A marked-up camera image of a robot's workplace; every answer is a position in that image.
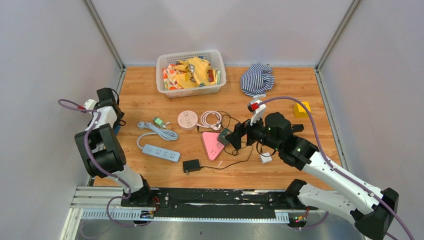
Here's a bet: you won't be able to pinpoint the green USB charger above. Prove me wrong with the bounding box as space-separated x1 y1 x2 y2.
153 117 170 130

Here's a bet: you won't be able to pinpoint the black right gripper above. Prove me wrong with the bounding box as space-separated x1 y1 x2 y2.
225 111 282 152

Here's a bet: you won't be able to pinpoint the white cube charger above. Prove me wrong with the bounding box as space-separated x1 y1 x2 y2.
258 152 273 164

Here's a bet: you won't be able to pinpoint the dark green adapter plug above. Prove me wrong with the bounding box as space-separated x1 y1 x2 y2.
217 127 232 147

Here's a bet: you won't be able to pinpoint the coiled pink cable with plug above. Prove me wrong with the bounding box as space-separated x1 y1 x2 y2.
197 110 223 131

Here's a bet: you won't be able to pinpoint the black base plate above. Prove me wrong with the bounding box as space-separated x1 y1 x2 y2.
120 187 319 220

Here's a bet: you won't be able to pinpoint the yellow patterned clothes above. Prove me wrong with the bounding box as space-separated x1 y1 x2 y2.
162 56 221 91

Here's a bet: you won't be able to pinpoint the white power strip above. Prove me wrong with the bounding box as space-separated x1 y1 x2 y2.
142 144 181 163

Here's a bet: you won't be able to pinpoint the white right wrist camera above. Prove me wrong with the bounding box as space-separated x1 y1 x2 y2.
247 98 267 126

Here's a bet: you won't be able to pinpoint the aluminium frame rail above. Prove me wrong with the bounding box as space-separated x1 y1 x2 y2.
82 0 125 72

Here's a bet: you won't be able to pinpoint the grey power strip cable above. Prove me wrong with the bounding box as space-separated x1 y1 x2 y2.
136 121 180 151

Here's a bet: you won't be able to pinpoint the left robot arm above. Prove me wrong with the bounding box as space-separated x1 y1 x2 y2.
74 87 153 207

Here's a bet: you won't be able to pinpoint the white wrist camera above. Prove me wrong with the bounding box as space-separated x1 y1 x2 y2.
82 99 98 111
247 98 267 126

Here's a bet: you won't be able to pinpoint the blue white striped cloth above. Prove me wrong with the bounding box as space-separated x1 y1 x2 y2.
240 63 275 97

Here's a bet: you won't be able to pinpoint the white plastic basket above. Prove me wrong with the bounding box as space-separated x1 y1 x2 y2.
156 50 227 98

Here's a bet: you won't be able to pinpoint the round pink power strip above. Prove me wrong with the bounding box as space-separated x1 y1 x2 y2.
177 110 199 131

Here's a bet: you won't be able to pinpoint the yellow cube socket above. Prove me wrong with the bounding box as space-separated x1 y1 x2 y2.
293 101 311 118

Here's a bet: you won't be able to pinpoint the pink triangular power strip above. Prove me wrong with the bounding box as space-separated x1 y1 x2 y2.
201 132 225 161

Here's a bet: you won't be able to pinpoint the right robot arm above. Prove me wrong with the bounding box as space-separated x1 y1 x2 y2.
225 112 399 240

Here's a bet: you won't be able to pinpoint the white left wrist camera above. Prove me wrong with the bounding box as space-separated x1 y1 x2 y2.
82 99 98 111

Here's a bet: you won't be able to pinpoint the black power adapter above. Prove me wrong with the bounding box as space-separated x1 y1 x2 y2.
182 159 202 175

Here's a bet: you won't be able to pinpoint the thin black adapter cable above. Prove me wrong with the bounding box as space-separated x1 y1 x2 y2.
198 111 276 170

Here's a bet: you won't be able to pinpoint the small black plug adapter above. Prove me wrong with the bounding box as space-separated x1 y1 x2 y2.
291 124 305 133

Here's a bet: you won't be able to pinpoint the blue cube socket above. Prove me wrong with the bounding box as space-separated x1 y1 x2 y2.
113 124 121 136

